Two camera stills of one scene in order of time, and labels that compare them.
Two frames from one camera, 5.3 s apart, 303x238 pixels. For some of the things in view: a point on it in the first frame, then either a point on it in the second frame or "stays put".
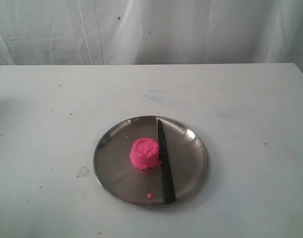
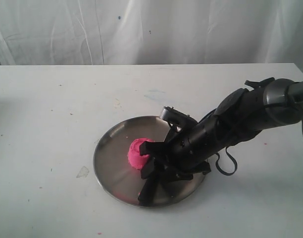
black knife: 169,190 to 146,196
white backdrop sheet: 151,32 stays put
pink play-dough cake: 144,153 stays put
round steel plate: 186,155 stays put
